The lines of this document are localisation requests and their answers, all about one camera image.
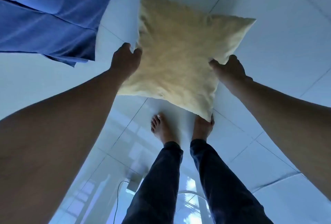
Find person's right hand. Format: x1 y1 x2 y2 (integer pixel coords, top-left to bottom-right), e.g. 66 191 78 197
208 54 254 93

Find person's left hand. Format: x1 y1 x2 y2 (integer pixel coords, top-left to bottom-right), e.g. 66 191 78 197
110 42 143 82

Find cream square pillow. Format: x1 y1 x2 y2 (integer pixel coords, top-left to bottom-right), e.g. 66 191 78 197
118 0 256 123

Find person's left forearm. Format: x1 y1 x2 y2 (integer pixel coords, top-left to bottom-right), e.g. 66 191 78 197
0 69 130 224

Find person's right forearm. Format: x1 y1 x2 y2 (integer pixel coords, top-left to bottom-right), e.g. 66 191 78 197
228 79 331 201

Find person's right bare foot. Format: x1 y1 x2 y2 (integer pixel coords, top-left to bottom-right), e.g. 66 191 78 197
191 113 215 142

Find person's bare foot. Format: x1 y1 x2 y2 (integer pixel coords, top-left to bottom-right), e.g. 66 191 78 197
151 114 180 146
191 113 215 142

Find person's left bare foot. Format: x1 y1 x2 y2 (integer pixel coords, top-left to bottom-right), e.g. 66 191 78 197
151 114 180 146

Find blue bed sheet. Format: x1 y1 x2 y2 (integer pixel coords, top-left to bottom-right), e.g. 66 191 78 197
0 0 129 68

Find person's right leg dark jeans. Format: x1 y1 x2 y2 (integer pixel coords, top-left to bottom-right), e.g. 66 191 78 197
190 139 274 224

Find person's leg dark jeans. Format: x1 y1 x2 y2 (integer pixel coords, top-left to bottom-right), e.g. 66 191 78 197
190 139 274 224
121 141 184 224

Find person's left leg dark jeans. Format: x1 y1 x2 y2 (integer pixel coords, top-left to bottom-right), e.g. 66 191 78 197
121 141 184 224

